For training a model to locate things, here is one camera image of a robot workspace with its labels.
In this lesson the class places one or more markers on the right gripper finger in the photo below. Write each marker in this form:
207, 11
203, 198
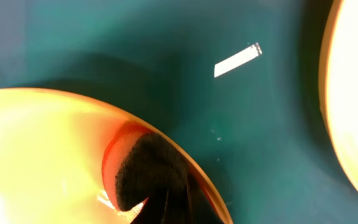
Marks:
189, 207

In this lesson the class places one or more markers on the orange sponge with green scourer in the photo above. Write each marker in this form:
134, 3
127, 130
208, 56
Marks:
139, 162

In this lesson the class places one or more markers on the teal plastic serving tray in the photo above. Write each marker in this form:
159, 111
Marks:
234, 83

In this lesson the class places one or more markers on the green plate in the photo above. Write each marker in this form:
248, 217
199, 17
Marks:
338, 84
52, 148

